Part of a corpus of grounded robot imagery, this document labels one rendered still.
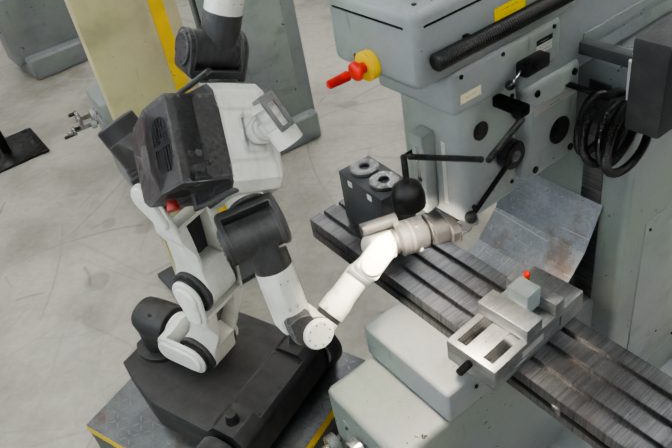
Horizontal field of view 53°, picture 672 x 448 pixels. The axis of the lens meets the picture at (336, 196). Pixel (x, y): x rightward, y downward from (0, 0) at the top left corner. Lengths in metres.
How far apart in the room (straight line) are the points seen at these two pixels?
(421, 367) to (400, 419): 0.16
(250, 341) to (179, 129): 1.18
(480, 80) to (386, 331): 0.83
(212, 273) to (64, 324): 1.89
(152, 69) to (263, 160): 1.57
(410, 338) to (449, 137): 0.66
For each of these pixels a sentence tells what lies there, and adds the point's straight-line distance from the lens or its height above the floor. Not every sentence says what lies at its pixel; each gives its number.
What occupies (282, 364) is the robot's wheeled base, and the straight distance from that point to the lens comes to 2.33.
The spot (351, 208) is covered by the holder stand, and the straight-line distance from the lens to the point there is 2.14.
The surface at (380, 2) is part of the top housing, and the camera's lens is 1.27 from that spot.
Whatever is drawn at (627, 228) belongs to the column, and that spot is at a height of 1.09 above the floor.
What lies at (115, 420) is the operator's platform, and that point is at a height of 0.40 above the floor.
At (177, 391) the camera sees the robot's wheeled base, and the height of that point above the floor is 0.57.
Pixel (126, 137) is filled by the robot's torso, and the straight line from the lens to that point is 1.82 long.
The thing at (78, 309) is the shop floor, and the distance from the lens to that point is 3.82.
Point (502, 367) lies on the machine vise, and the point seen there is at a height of 1.05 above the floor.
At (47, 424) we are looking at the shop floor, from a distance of 3.36.
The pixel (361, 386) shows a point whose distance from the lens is 1.97.
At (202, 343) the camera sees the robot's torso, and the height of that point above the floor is 0.75.
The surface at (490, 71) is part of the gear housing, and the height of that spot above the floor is 1.69.
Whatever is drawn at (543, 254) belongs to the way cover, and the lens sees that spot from 2.04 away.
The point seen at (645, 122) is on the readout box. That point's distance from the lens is 1.52.
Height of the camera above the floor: 2.33
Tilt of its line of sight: 36 degrees down
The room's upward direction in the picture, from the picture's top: 11 degrees counter-clockwise
